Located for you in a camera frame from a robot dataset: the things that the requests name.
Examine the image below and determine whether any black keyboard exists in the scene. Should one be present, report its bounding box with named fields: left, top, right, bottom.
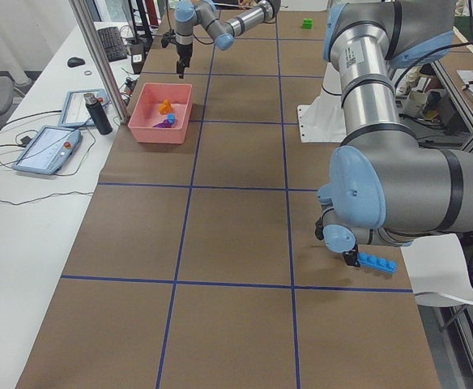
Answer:
left=96, top=27, right=127, bottom=62

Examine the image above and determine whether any aluminium frame post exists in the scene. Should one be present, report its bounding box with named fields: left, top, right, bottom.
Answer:
left=69, top=0, right=129, bottom=124

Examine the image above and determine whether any near teach pendant tablet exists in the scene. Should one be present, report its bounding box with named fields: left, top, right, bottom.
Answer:
left=12, top=126, right=83, bottom=175

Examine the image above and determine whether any green toy block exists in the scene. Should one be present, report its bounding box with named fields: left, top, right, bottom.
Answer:
left=301, top=18, right=313, bottom=29

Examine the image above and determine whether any teach pendant tablet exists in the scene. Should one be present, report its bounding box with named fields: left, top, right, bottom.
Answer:
left=58, top=88, right=110, bottom=129
left=12, top=126, right=83, bottom=175

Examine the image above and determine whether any pink plastic box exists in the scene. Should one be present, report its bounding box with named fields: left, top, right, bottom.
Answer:
left=128, top=83, right=193, bottom=144

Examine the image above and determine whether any black computer mouse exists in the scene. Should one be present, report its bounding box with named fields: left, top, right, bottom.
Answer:
left=66, top=57, right=85, bottom=68

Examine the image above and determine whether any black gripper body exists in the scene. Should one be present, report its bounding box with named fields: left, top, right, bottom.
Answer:
left=161, top=30, right=193, bottom=65

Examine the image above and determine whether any orange toy block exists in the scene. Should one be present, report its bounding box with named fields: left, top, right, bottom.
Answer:
left=158, top=99, right=173, bottom=115

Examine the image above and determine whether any purple toy block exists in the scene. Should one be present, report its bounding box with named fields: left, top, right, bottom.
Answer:
left=153, top=119, right=175, bottom=128

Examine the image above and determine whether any white metal mount base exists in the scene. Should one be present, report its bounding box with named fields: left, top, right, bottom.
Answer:
left=297, top=63, right=346, bottom=143

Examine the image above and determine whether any far teach pendant tablet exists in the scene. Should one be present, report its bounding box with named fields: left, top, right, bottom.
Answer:
left=58, top=88, right=110, bottom=129

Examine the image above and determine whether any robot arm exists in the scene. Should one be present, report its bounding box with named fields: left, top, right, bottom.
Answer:
left=316, top=1, right=473, bottom=267
left=172, top=0, right=281, bottom=79

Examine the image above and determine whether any long blue toy block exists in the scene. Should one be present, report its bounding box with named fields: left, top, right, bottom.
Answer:
left=358, top=252, right=398, bottom=274

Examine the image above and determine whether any black water bottle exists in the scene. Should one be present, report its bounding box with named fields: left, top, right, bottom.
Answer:
left=83, top=92, right=113, bottom=135

